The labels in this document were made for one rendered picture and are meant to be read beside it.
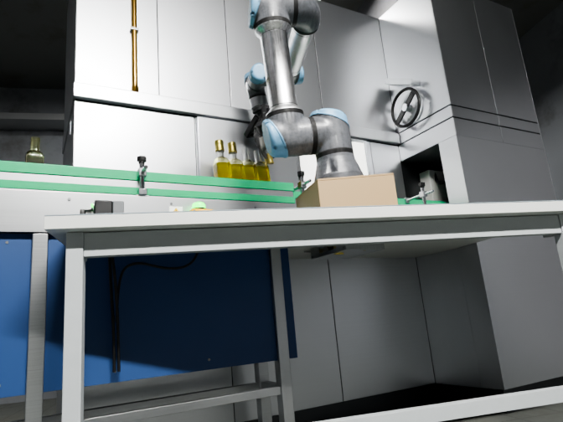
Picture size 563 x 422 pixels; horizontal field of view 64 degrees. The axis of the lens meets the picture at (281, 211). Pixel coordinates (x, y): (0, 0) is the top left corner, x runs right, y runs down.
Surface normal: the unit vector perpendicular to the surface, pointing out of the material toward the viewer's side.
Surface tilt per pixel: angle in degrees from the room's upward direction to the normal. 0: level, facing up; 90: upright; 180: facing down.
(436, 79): 90
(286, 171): 90
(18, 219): 90
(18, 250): 90
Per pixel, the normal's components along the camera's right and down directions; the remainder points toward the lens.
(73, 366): 0.22, -0.25
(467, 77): 0.48, -0.25
